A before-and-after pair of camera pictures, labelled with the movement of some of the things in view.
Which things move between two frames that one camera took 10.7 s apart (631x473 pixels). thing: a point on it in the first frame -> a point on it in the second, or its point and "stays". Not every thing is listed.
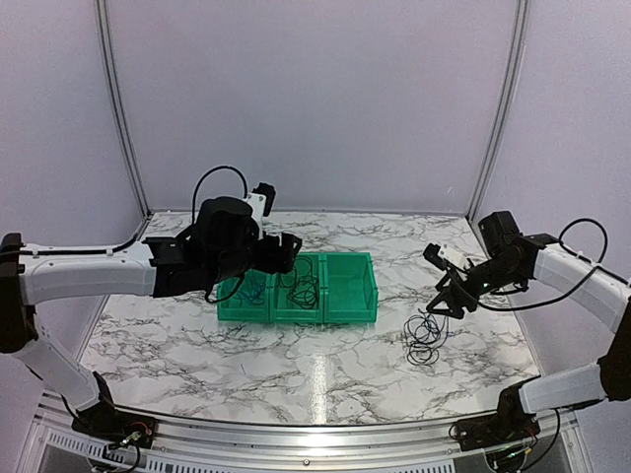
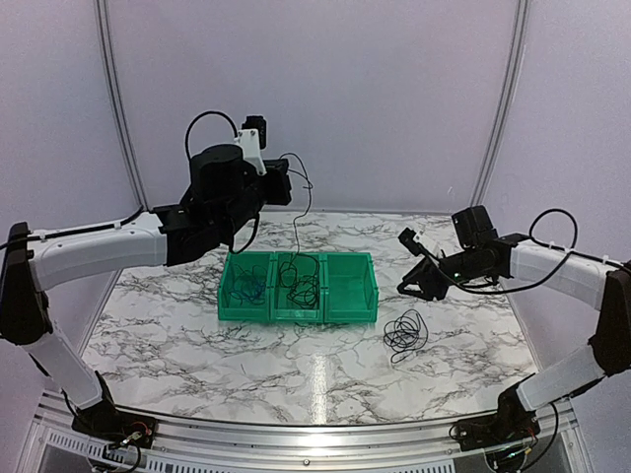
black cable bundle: (306, 293) stays
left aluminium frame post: (115, 102) stays
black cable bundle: (304, 281) stays
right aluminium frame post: (511, 91) stays
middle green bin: (298, 296) stays
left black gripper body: (234, 261) -> (247, 202)
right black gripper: (452, 294) -> (428, 279)
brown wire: (422, 356) -> (307, 205)
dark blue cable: (425, 333) -> (407, 332)
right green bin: (347, 288) stays
